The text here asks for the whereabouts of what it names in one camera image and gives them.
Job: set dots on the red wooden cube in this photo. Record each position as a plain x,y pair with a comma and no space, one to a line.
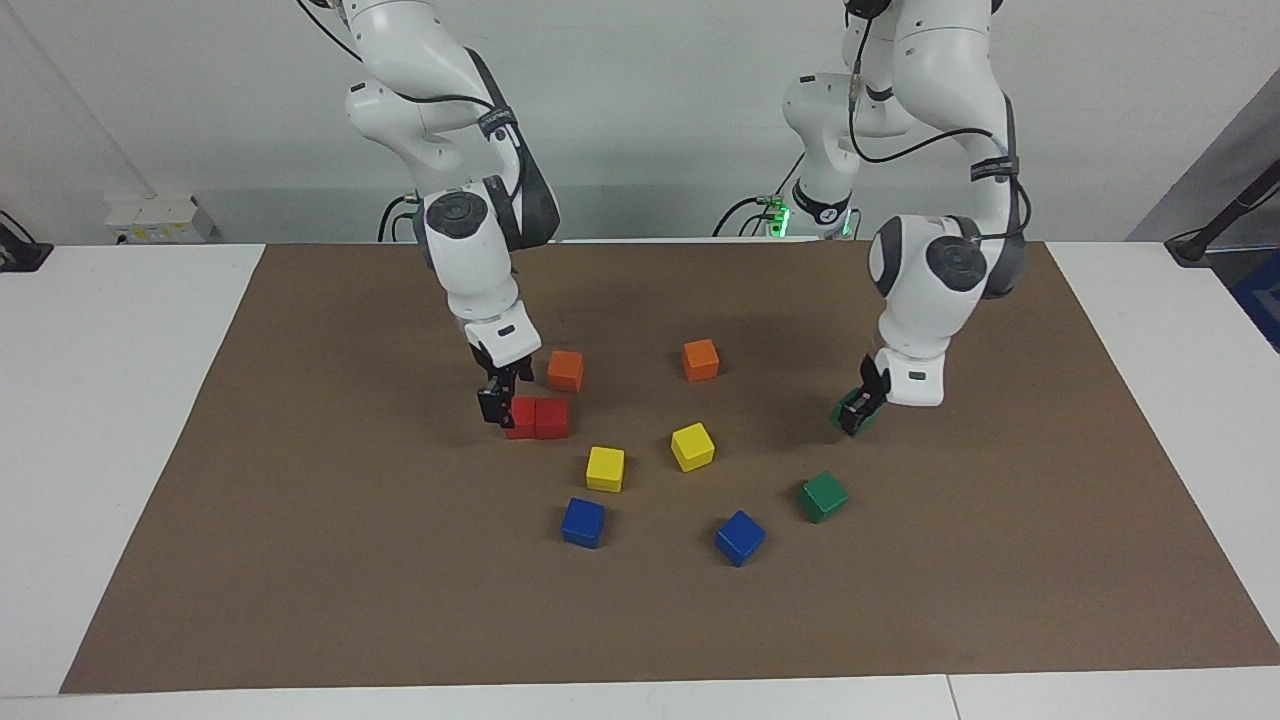
521,420
553,418

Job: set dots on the green wooden cube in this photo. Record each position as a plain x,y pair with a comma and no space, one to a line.
872,422
822,496

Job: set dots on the brown table mat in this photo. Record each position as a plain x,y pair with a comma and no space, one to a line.
400,600

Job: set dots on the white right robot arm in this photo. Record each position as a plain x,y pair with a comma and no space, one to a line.
470,250

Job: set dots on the orange wooden cube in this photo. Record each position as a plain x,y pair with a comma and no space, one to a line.
700,360
565,371

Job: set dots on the black flat device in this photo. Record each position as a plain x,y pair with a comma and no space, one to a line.
20,255

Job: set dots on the white power strip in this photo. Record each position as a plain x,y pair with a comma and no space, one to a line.
160,220

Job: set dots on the yellow wooden cube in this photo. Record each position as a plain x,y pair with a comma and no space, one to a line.
692,446
605,469

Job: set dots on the black stand with pole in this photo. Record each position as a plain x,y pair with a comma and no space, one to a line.
1190,245

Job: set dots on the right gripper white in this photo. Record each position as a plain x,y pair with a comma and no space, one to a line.
500,335

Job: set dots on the blue wooden cube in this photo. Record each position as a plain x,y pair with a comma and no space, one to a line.
740,538
583,522

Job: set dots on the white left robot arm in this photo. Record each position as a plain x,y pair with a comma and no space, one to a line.
930,270

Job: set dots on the green lit base plug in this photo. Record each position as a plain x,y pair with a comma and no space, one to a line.
775,215

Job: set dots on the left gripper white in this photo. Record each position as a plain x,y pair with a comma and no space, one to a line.
915,380

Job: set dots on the blue crate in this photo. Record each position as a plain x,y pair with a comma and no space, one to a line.
1262,300

